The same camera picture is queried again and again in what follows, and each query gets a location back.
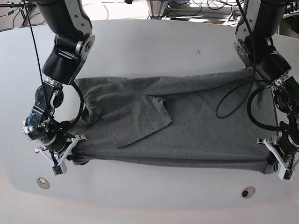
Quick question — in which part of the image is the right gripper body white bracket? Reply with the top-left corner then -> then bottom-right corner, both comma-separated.
35,135 -> 87,168

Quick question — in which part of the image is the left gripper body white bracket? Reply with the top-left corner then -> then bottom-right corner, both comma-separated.
257,134 -> 299,174

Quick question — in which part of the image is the grey T-shirt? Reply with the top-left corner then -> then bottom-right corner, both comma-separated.
70,69 -> 274,175

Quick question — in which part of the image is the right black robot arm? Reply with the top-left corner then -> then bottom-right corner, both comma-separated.
22,0 -> 95,175

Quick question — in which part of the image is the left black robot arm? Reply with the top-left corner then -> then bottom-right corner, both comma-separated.
234,0 -> 299,180

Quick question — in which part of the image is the left round table grommet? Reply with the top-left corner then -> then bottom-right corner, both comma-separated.
36,177 -> 50,189

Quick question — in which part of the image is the round table grommet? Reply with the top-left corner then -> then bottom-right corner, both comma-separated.
36,177 -> 50,189
241,186 -> 256,199

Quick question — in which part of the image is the right round table grommet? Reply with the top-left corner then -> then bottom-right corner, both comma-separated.
241,186 -> 256,199

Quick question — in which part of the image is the black tripod stand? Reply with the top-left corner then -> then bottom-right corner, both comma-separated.
0,0 -> 45,32

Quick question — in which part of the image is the metal stand column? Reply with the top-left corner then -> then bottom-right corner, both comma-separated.
146,0 -> 169,20

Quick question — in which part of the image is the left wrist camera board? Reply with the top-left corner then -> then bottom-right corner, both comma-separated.
278,169 -> 293,181

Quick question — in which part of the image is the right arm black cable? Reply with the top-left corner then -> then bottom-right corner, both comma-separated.
22,0 -> 85,138

